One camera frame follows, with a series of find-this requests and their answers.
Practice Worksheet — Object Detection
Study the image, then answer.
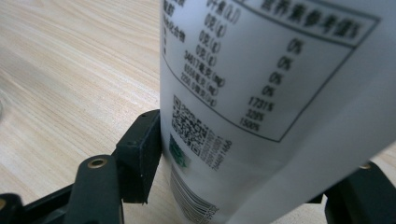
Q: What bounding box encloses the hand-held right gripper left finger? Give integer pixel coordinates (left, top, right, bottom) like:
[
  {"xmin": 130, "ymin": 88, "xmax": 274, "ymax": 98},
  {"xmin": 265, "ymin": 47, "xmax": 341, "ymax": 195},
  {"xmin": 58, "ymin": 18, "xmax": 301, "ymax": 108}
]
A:
[{"xmin": 111, "ymin": 108, "xmax": 163, "ymax": 205}]

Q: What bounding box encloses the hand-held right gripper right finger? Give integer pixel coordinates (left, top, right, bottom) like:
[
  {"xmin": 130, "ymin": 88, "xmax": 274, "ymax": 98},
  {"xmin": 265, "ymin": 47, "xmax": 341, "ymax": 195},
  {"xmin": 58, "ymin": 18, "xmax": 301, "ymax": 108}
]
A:
[{"xmin": 323, "ymin": 161, "xmax": 396, "ymax": 224}]

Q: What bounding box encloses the white labelled bottle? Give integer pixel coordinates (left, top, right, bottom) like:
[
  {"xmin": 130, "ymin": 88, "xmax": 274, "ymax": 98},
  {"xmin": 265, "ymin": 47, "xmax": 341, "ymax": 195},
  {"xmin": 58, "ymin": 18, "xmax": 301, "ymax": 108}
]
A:
[{"xmin": 159, "ymin": 0, "xmax": 396, "ymax": 224}]

